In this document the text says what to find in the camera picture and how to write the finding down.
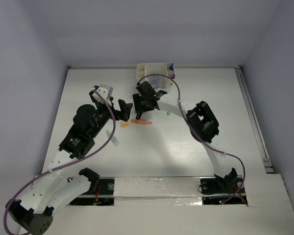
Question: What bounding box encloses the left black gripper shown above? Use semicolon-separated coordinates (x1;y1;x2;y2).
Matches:
89;96;132;138

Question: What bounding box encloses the clear jar of paperclips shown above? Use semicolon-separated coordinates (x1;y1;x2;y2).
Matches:
149;77;160;89

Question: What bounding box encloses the black pink highlighter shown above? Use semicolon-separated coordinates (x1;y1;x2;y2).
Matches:
136;112;143;119

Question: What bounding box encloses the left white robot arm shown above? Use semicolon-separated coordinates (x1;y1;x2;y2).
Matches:
3;86;121;235

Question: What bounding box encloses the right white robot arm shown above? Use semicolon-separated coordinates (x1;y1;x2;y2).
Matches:
132;80;245;197

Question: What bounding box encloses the orange highlighter pen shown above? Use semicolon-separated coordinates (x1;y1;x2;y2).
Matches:
130;119;152;125

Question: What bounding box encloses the green highlighter lower left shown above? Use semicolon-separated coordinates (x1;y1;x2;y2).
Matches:
106;130;120;146

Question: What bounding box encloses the cream perforated organizer basket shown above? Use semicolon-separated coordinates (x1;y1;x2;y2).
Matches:
136;62;175;91

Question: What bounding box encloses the silver foil strip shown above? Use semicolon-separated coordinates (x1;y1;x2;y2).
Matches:
113;177;202;207

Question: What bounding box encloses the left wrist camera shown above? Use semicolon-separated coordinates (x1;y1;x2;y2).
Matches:
90;84;113;105

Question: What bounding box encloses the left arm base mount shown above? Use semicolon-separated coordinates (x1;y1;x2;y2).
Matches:
69;178;115;206

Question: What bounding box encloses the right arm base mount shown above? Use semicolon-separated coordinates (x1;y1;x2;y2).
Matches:
197;177;248;206

